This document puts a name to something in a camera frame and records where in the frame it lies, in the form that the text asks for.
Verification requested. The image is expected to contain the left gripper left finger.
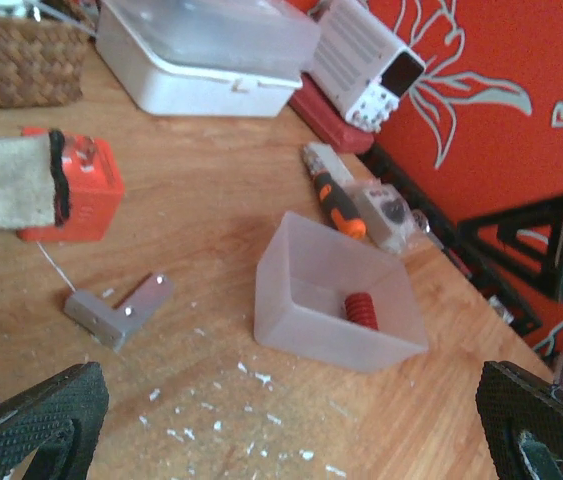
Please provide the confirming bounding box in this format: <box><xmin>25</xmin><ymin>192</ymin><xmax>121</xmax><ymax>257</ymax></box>
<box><xmin>0</xmin><ymin>362</ymin><xmax>109</xmax><ymax>479</ymax></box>

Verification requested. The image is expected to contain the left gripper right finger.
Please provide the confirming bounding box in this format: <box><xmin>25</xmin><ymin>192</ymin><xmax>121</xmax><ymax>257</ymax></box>
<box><xmin>475</xmin><ymin>361</ymin><xmax>563</xmax><ymax>479</ymax></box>

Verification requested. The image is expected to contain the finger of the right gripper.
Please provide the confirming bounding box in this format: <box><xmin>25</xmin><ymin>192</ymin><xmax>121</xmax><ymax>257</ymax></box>
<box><xmin>458</xmin><ymin>194</ymin><xmax>563</xmax><ymax>302</ymax></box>

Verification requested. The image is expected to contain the red spring in bin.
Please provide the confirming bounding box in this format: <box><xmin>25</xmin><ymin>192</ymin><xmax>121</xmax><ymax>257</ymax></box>
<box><xmin>344</xmin><ymin>292</ymin><xmax>378</xmax><ymax>331</ymax></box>

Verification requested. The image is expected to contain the clear plastic spring bin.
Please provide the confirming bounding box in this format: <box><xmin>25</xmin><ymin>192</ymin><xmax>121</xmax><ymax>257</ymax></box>
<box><xmin>253</xmin><ymin>212</ymin><xmax>429</xmax><ymax>373</ymax></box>

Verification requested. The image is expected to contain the packaged dial gauge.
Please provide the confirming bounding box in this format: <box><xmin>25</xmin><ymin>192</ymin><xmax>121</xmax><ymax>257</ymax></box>
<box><xmin>354</xmin><ymin>184</ymin><xmax>417</xmax><ymax>254</ymax></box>

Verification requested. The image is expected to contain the red plastic block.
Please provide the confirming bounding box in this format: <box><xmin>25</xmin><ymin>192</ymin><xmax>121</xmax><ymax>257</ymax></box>
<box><xmin>16</xmin><ymin>133</ymin><xmax>125</xmax><ymax>243</ymax></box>

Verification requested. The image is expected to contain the beige work glove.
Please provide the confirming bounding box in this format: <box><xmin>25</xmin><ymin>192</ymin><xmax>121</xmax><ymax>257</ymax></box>
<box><xmin>0</xmin><ymin>129</ymin><xmax>71</xmax><ymax>231</ymax></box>

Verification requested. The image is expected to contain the white power supply unit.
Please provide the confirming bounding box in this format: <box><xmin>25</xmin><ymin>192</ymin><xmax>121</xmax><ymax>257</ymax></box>
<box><xmin>309</xmin><ymin>0</ymin><xmax>426</xmax><ymax>133</ymax></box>

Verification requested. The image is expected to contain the wicker basket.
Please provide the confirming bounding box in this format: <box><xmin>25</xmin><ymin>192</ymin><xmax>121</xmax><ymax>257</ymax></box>
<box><xmin>0</xmin><ymin>17</ymin><xmax>89</xmax><ymax>109</ymax></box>

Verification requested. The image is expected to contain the white lidded storage box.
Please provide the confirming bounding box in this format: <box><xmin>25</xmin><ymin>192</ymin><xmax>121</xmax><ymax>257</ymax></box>
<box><xmin>95</xmin><ymin>0</ymin><xmax>321</xmax><ymax>118</ymax></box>

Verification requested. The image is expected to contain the orange handled screwdriver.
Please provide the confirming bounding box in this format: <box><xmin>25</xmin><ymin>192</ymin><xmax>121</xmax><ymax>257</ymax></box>
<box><xmin>301</xmin><ymin>143</ymin><xmax>367</xmax><ymax>240</ymax></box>

